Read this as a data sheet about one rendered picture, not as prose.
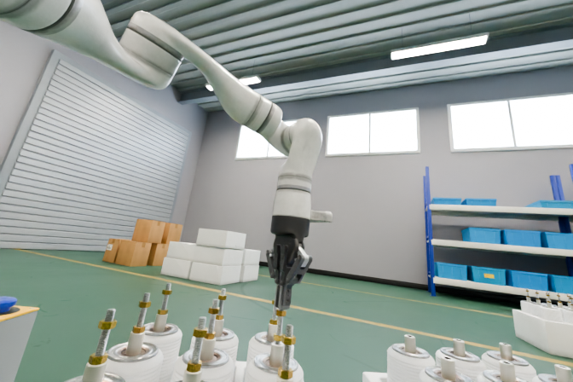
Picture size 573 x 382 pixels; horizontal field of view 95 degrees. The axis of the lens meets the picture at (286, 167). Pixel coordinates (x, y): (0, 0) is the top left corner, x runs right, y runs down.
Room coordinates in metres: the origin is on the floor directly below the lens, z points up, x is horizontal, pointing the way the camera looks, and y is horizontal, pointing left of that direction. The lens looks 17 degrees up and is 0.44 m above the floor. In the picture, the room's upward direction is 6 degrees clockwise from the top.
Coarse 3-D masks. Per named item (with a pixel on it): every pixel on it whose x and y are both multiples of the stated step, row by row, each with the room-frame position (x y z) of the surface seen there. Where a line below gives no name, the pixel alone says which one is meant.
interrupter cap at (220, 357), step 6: (216, 348) 0.55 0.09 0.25; (186, 354) 0.51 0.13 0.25; (192, 354) 0.52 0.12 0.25; (216, 354) 0.53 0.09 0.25; (222, 354) 0.53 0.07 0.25; (228, 354) 0.53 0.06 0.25; (186, 360) 0.49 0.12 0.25; (216, 360) 0.51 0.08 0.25; (222, 360) 0.51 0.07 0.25; (228, 360) 0.51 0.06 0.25; (204, 366) 0.48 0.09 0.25; (210, 366) 0.48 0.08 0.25; (216, 366) 0.49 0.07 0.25
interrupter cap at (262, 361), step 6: (264, 354) 0.55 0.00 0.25; (258, 360) 0.52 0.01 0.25; (264, 360) 0.53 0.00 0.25; (294, 360) 0.54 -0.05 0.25; (258, 366) 0.50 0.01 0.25; (264, 366) 0.50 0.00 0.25; (270, 366) 0.51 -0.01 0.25; (294, 366) 0.52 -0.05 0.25; (270, 372) 0.49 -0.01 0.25; (276, 372) 0.49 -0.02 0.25
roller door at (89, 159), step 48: (48, 96) 3.78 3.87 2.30; (96, 96) 4.37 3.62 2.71; (48, 144) 3.98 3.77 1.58; (96, 144) 4.58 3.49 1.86; (144, 144) 5.41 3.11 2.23; (0, 192) 3.72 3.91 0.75; (48, 192) 4.18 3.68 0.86; (96, 192) 4.82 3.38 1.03; (144, 192) 5.68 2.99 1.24; (0, 240) 3.89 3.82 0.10; (48, 240) 4.39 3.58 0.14; (96, 240) 5.06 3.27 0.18
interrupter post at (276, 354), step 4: (272, 344) 0.52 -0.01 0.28; (276, 344) 0.52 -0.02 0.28; (280, 344) 0.52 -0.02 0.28; (272, 348) 0.52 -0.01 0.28; (276, 348) 0.51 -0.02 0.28; (280, 348) 0.51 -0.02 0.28; (272, 352) 0.52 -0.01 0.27; (276, 352) 0.51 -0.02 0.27; (280, 352) 0.52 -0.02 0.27; (272, 356) 0.52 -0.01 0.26; (276, 356) 0.51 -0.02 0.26; (280, 356) 0.52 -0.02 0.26; (272, 360) 0.52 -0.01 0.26; (276, 360) 0.51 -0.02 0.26; (280, 360) 0.52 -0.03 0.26; (272, 364) 0.52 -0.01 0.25; (276, 364) 0.51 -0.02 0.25; (280, 364) 0.52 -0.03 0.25
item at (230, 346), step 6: (234, 336) 0.64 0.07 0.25; (192, 342) 0.61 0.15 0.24; (216, 342) 0.59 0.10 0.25; (222, 342) 0.60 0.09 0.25; (228, 342) 0.60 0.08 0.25; (234, 342) 0.62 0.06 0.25; (192, 348) 0.61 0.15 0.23; (222, 348) 0.59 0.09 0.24; (228, 348) 0.60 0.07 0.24; (234, 348) 0.62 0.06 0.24; (234, 354) 0.62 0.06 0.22; (234, 360) 0.62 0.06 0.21; (234, 366) 0.64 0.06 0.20
